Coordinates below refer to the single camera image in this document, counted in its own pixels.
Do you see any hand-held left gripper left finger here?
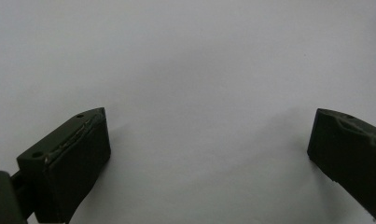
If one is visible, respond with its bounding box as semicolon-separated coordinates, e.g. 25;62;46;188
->
16;106;112;224

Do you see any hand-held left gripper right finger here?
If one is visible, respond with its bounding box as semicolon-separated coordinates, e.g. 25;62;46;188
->
306;107;376;224

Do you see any white table sheet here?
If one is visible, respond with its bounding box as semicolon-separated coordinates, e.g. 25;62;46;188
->
0;0;376;224

